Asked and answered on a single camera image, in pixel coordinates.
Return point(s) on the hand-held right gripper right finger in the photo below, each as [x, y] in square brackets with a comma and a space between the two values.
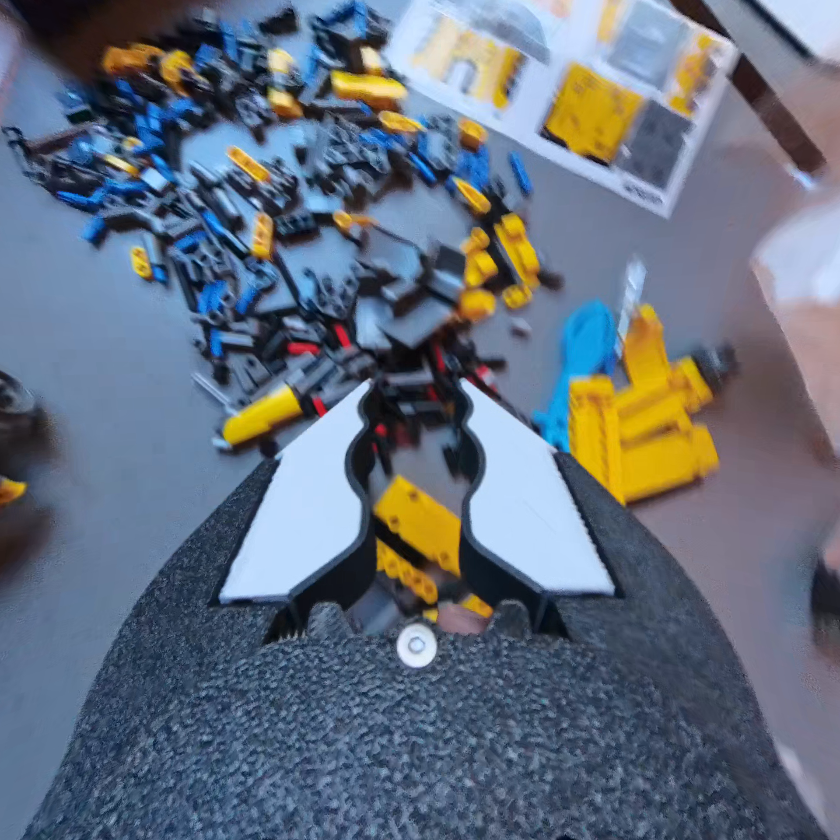
[531, 518]

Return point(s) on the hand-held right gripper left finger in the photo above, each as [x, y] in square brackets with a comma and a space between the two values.
[302, 518]

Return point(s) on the heap of large yellow beams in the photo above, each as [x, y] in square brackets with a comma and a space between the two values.
[643, 433]

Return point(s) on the pile of small brick connectors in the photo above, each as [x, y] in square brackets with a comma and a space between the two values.
[295, 164]

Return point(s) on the grey desk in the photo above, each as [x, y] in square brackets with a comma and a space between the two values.
[98, 367]

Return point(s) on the blue brick separator tool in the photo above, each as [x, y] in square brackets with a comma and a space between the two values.
[584, 341]

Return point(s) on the clear brick piece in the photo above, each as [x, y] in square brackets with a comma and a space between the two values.
[631, 289]

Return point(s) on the yellow two-hole brick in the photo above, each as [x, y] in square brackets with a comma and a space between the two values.
[140, 262]

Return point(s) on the clear bag with white paper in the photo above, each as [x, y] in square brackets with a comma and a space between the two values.
[807, 275]

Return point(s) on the yellow sticker sheet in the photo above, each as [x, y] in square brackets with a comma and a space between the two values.
[590, 111]

